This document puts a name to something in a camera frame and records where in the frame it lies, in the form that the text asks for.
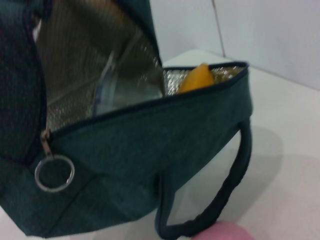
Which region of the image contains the yellow banana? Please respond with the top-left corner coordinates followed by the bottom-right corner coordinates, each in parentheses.
top-left (178, 63), bottom-right (216, 95)

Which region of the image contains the dark teal insulated lunch bag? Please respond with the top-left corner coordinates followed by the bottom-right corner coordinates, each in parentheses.
top-left (0, 0), bottom-right (253, 238)

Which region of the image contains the pink peach toy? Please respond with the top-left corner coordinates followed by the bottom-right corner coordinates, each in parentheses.
top-left (191, 220), bottom-right (254, 240)

